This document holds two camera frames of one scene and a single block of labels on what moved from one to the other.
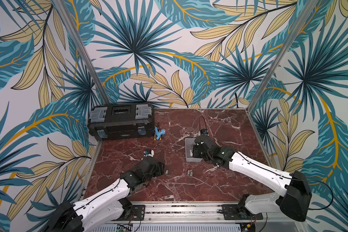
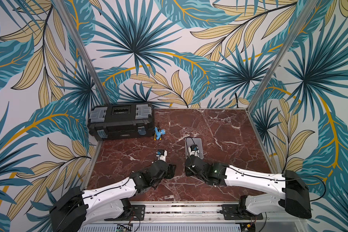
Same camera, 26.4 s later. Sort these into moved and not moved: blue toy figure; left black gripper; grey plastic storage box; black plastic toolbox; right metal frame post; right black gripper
Moved: right black gripper; left black gripper
Not moved: grey plastic storage box; right metal frame post; black plastic toolbox; blue toy figure
